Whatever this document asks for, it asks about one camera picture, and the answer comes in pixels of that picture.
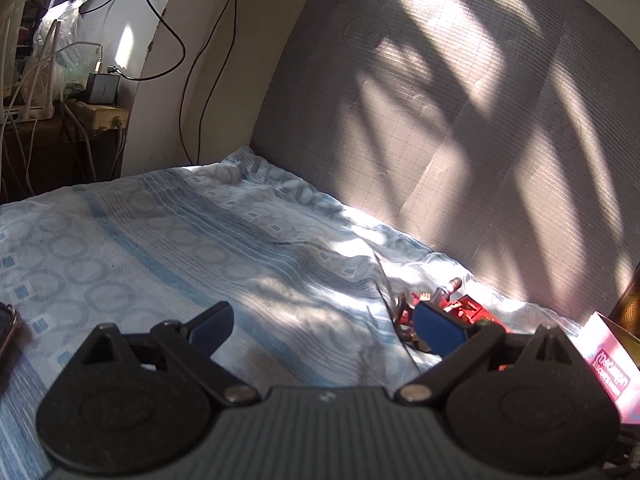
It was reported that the small grey box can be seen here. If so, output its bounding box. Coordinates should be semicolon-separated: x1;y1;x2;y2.
85;73;120;106

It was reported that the red gift box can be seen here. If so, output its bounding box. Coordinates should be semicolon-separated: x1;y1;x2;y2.
575;312;640;426

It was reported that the grey padded headboard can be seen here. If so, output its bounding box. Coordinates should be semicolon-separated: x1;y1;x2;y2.
250;0;639;321

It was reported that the red toy car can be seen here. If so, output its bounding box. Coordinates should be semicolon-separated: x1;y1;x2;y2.
390;278;509;358

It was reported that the cluttered wooden side table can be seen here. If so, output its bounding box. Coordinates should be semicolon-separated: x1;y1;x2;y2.
1;100;129;204

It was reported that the black wall cable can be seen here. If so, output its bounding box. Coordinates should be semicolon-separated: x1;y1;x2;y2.
79;0;248;166

